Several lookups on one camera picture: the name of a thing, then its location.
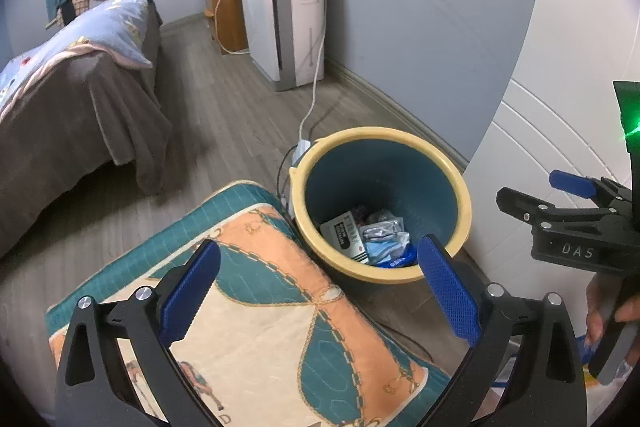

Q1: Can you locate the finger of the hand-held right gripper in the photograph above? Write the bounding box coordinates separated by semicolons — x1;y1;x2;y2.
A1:
496;187;622;236
549;170;633;208

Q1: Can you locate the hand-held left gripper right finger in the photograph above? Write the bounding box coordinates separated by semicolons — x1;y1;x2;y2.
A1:
416;234;588;427

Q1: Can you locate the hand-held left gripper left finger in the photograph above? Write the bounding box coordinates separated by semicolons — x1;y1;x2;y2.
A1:
52;238;222;427

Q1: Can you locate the blue wipes packet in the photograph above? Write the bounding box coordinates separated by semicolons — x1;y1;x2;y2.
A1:
377;247;418;269

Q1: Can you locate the silver foil wrapper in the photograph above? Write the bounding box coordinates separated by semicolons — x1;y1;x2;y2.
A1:
361;219;405;242

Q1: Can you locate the black printed carton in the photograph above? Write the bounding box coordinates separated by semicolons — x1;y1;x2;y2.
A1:
320;214;371;264

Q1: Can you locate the teal bin with yellow rim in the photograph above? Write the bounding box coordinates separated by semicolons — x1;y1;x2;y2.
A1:
289;127;472;284

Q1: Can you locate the person's right hand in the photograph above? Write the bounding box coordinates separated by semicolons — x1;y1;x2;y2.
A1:
584;274;640;345

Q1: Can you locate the white wardrobe door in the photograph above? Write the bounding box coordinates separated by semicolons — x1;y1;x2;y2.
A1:
470;0;640;338

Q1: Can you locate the bed with grey blanket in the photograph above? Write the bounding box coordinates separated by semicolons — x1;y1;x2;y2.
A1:
0;0;173;258

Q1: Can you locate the blue patterned duvet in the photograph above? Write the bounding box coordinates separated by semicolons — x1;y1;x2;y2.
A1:
0;0;153;118

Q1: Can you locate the wooden cabinet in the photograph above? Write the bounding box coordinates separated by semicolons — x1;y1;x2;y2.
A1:
201;0;249;55

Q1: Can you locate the white air purifier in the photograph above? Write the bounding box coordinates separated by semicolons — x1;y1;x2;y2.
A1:
238;0;326;92

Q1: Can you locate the black power cable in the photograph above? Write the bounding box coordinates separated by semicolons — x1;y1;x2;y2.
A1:
275;144;301;208

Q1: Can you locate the white power cable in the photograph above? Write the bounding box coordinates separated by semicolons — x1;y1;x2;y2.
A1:
299;0;328;142

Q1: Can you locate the cream power cable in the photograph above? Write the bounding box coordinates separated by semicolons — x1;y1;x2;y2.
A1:
212;0;249;56

